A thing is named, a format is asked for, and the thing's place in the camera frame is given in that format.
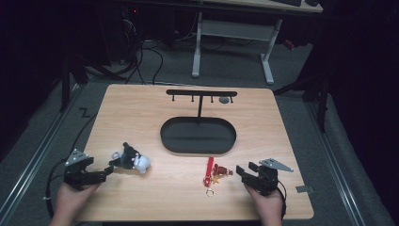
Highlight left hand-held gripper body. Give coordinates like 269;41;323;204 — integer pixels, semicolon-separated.
63;149;107;191

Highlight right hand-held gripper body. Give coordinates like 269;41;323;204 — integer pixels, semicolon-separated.
241;157;295;197

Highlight black and white plush keychain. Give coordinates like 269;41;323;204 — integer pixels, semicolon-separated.
111;141;152;175

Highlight red strap keychain with charms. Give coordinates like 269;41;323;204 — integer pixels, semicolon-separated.
202;155;234;198

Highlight black key rack with tray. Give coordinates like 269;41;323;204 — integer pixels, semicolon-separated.
159;89;238;155

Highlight person's left hand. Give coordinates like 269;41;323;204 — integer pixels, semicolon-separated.
54;182;102;221

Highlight person's right hand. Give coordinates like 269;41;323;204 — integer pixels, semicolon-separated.
244;184;285;226

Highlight black metal stand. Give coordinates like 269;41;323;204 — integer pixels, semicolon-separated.
273;70;331;134
58;51;90;113

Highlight white-legged desk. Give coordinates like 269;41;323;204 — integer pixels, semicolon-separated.
190;0;325;86

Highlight black keyboard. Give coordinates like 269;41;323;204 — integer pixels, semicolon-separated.
271;0;303;8

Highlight right hand-held gripper cable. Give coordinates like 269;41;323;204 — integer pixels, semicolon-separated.
277;179;288;220

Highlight hand-held gripper cable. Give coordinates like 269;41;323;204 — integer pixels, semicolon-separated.
277;179;288;220
44;155;70;219

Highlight left hand-held gripper cable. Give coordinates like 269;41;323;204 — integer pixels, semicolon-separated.
44;155;70;219

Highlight thin black floor cable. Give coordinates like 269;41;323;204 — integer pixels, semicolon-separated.
69;111;99;155

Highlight metal floor rail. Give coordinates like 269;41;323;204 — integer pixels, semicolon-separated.
304;99;369;226
0;84;83;220

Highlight bundle of black floor cables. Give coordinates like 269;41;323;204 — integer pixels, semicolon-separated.
111;18;165;86

